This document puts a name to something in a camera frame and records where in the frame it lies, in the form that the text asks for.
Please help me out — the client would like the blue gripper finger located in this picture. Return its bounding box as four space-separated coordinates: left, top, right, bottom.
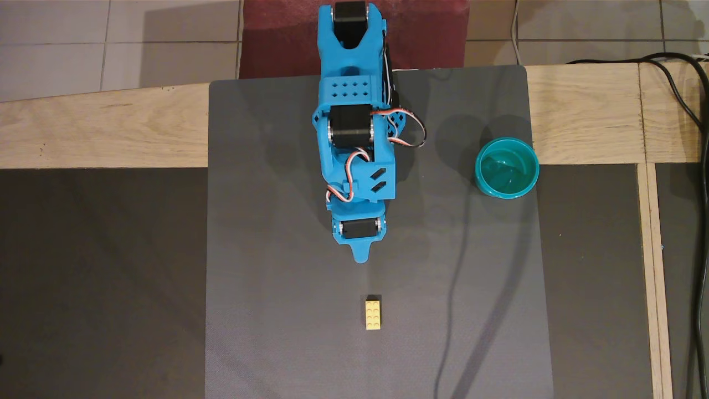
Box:
332 217 387 264

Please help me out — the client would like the black cable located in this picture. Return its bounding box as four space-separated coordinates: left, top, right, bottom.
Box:
565 52 709 399

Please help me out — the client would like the chair with maroon cover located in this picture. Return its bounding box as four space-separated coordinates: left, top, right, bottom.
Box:
239 0 470 80

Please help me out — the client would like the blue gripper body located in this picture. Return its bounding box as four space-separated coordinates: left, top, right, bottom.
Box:
322 149 398 239

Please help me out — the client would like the green plastic cup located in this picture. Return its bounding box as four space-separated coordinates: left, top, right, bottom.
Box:
475 137 541 200

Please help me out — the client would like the black table mat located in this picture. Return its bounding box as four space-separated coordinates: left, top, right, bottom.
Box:
0 168 209 399
656 162 709 399
536 164 655 399

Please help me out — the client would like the white cable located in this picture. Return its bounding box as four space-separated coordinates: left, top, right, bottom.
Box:
510 0 525 66

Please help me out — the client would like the large grey table mat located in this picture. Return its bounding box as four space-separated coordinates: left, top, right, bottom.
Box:
205 65 554 399

